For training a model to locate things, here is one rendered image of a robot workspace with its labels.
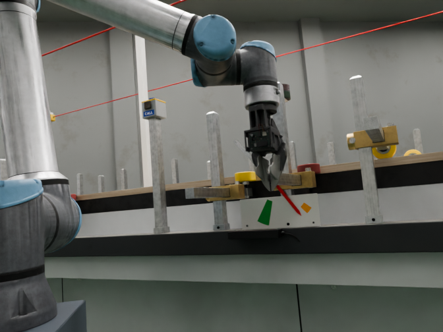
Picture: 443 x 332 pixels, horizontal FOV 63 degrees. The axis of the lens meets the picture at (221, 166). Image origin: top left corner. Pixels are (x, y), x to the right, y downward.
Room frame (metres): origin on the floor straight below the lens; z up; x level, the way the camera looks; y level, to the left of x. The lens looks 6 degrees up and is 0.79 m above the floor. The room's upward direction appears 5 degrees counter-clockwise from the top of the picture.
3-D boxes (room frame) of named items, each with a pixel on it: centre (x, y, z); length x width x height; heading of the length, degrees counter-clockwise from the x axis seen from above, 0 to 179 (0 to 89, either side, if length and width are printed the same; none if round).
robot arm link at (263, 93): (0.90, -0.12, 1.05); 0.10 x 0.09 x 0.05; 63
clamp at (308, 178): (1.16, -0.23, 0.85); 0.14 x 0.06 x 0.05; 63
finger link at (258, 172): (0.90, -0.10, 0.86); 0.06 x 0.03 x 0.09; 153
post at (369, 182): (1.06, -0.43, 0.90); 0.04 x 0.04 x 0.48; 63
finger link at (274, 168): (0.89, -0.13, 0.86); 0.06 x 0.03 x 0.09; 153
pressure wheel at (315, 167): (1.29, -0.31, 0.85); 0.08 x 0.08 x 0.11
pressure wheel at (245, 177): (1.41, -0.09, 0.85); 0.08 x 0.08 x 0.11
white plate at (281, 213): (1.16, -0.17, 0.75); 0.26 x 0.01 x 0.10; 63
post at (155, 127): (1.40, 0.25, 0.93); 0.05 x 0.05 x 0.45; 63
